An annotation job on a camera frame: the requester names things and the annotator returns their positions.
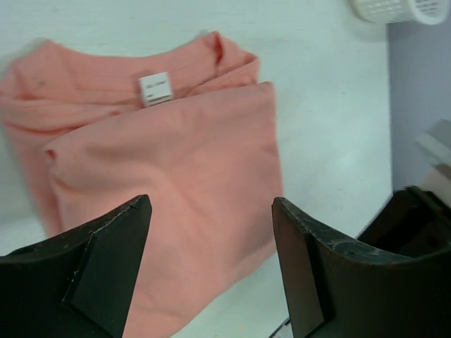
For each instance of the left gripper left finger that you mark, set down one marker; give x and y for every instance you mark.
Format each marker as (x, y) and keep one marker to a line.
(79, 283)

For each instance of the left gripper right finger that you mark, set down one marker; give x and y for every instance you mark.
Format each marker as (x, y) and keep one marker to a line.
(338, 286)

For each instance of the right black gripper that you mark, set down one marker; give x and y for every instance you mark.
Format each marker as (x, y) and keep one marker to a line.
(414, 225)

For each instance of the salmon pink t shirt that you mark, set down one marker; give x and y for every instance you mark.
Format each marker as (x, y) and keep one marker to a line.
(193, 128)

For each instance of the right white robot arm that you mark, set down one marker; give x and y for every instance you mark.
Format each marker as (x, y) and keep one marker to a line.
(435, 144)

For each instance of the white plastic basket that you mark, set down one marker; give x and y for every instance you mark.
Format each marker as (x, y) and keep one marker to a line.
(425, 12)

